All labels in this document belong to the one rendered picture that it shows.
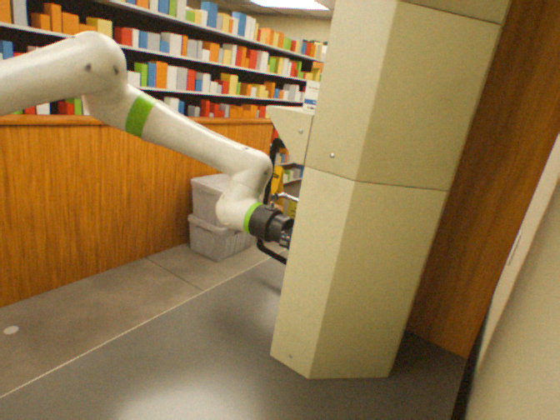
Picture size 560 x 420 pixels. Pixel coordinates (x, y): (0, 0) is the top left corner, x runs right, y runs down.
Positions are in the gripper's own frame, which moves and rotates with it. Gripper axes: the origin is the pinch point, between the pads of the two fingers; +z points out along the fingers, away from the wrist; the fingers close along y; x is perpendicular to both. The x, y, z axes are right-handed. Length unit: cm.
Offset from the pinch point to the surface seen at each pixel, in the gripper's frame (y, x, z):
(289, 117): -14.0, -30.0, -13.1
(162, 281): 89, 120, -165
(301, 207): -13.9, -12.8, -6.7
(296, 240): -13.9, -5.5, -6.4
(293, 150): -14.0, -23.8, -10.8
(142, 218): 98, 84, -203
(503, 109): 23.2, -38.4, 20.3
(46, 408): -54, 26, -29
